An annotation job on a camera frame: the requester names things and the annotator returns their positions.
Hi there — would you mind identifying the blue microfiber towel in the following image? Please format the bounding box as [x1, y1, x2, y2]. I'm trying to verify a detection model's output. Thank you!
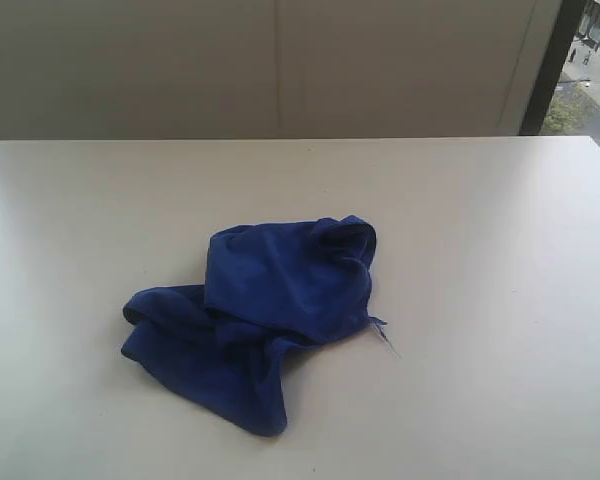
[121, 216, 385, 437]

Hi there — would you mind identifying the dark window frame post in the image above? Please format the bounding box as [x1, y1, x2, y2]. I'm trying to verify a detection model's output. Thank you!
[518, 0, 586, 136]

